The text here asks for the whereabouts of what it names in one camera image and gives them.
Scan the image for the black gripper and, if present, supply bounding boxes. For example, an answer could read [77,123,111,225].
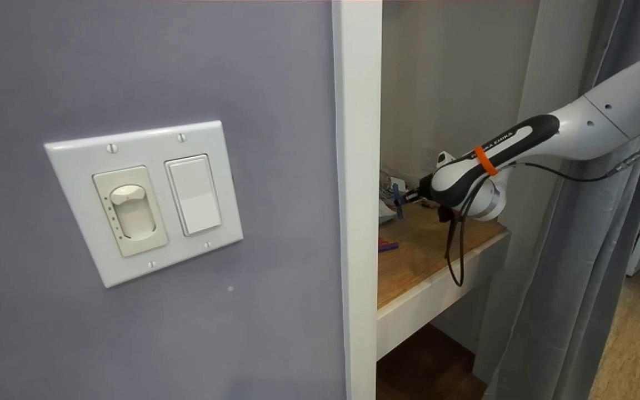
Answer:
[401,176,442,211]

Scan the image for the wooden shelf board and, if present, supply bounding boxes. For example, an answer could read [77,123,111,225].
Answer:
[375,198,512,362]

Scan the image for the small white box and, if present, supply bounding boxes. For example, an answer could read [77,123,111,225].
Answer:
[386,173,411,196]

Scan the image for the white flat object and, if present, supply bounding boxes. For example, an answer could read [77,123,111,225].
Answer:
[375,198,397,226]

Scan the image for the grey curtain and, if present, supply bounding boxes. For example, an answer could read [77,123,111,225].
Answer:
[474,0,640,400]

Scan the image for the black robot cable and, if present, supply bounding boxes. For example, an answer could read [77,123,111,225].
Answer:
[439,121,640,292]

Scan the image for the white closet frame trim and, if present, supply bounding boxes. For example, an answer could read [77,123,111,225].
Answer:
[329,0,386,400]

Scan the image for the orange strap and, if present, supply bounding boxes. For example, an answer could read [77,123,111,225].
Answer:
[471,145,499,179]

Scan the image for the white rocker switch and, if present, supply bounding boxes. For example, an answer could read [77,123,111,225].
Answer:
[162,151,224,237]

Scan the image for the beige dimmer slider switch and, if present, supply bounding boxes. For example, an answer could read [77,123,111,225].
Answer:
[91,164,172,261]

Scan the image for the white wall switch plate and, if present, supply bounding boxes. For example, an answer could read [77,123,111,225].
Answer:
[43,117,247,292]

